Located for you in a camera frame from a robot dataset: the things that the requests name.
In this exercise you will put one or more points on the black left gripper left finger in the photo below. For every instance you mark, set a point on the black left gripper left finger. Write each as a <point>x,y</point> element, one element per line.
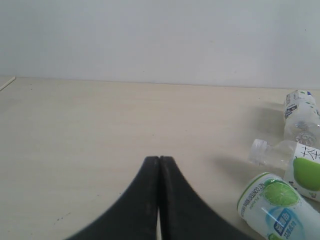
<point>134,215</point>

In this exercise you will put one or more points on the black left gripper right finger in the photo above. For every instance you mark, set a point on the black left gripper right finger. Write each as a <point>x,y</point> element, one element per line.
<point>183,214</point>

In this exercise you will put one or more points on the lime label bottle white cap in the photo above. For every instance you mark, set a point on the lime label bottle white cap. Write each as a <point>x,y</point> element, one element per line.
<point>276,211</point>

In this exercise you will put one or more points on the tea bottle camel label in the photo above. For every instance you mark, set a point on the tea bottle camel label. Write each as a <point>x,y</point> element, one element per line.
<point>300,164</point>

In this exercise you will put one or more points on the slim clear bottle white label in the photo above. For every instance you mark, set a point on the slim clear bottle white label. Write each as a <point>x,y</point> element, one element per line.
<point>302,118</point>

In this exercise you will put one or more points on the thin wooden stick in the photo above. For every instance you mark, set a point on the thin wooden stick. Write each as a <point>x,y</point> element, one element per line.
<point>6,81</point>

